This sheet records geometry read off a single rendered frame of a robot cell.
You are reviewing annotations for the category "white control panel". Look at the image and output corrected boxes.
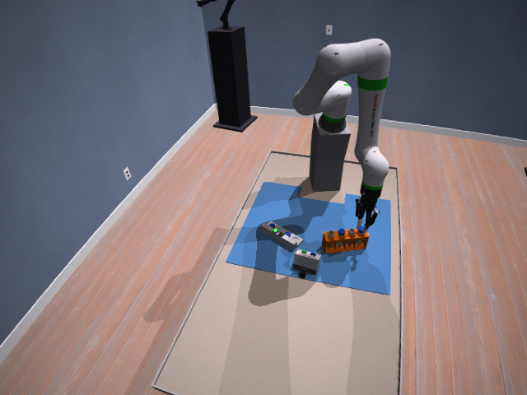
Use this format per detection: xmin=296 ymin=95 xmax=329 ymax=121
xmin=292 ymin=249 xmax=321 ymax=279

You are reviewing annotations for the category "blue flat mat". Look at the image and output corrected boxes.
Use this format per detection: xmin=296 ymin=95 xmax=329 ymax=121
xmin=226 ymin=181 xmax=391 ymax=295

